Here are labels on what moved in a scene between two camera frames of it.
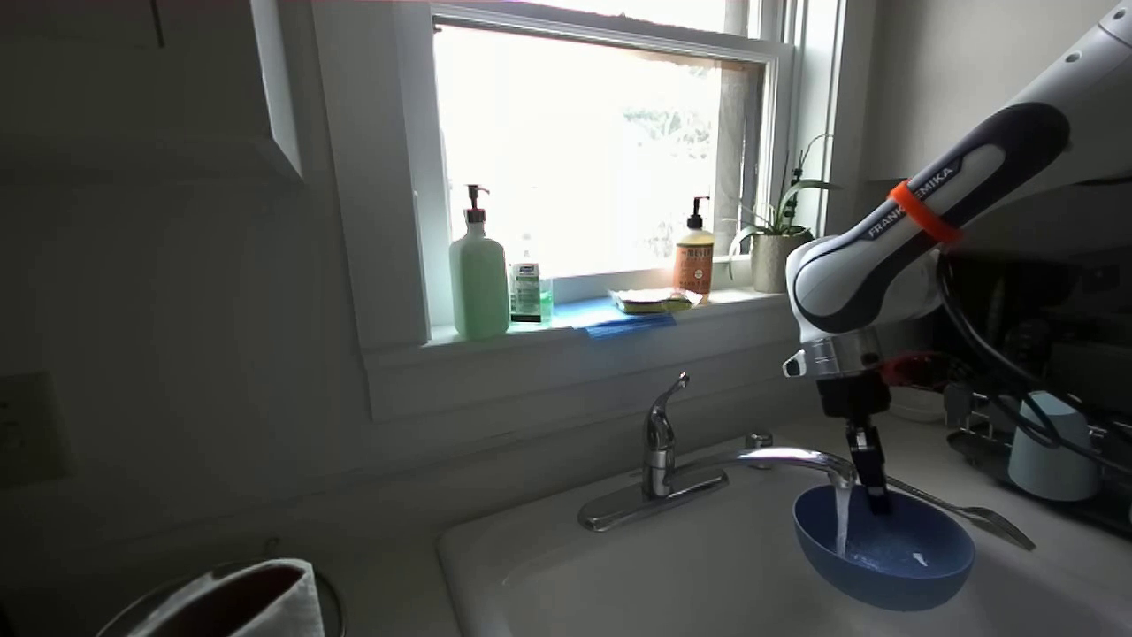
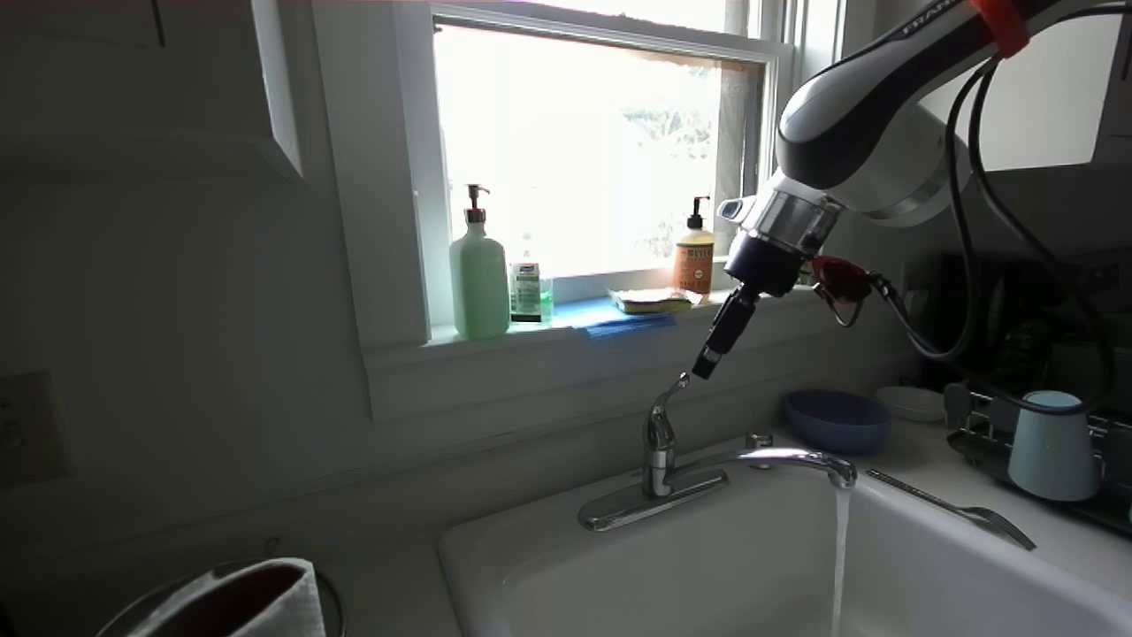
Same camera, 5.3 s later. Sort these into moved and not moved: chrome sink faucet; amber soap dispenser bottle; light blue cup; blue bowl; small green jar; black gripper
Moved: black gripper; blue bowl
Not moved: chrome sink faucet; light blue cup; small green jar; amber soap dispenser bottle
